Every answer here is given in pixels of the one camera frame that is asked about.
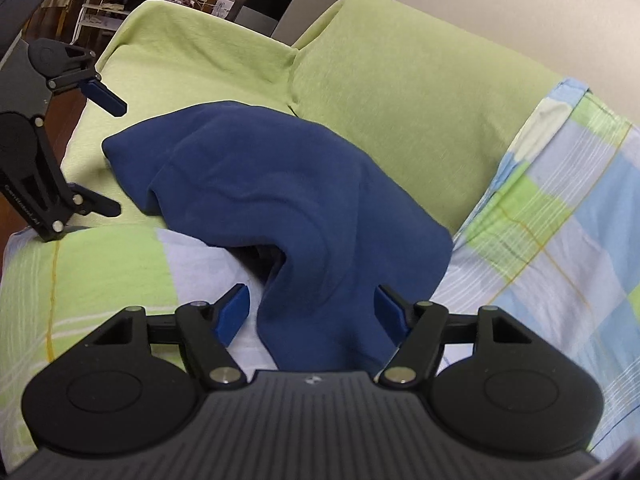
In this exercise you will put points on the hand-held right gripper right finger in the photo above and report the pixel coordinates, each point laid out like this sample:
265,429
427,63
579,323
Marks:
391,316

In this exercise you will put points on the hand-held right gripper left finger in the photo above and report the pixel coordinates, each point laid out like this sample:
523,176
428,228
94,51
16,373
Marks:
232,312

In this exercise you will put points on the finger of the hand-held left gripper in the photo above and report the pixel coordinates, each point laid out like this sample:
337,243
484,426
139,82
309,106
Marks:
97,202
106,96

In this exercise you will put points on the plaid bed sheet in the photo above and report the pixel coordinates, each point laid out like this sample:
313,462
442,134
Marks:
575,260

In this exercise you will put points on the brown wooden chair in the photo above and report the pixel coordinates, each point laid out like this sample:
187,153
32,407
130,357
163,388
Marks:
62,10

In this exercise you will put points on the light green covered sofa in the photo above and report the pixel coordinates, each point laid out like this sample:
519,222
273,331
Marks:
400,100

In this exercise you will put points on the dark blue cloth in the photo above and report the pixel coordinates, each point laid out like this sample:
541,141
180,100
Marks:
300,200

